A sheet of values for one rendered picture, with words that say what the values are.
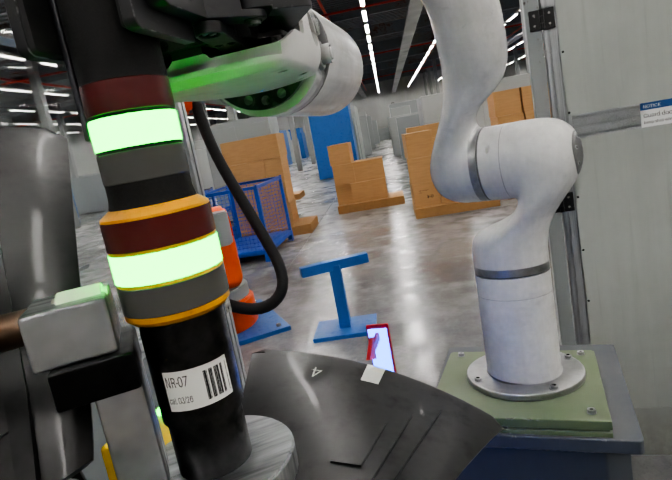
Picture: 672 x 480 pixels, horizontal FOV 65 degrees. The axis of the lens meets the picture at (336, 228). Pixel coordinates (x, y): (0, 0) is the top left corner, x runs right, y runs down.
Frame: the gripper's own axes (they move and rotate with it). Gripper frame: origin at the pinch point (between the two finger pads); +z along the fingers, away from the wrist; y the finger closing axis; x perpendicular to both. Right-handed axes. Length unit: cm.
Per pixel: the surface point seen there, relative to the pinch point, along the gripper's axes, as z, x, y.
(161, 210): 1.6, -7.9, -1.5
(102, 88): 1.7, -3.2, -0.4
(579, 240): -180, -58, -45
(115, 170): 1.7, -6.1, -0.1
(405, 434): -16.0, -28.4, -5.4
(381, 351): -34.5, -30.1, -0.3
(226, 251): -340, -76, 179
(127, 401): 2.7, -14.9, 1.2
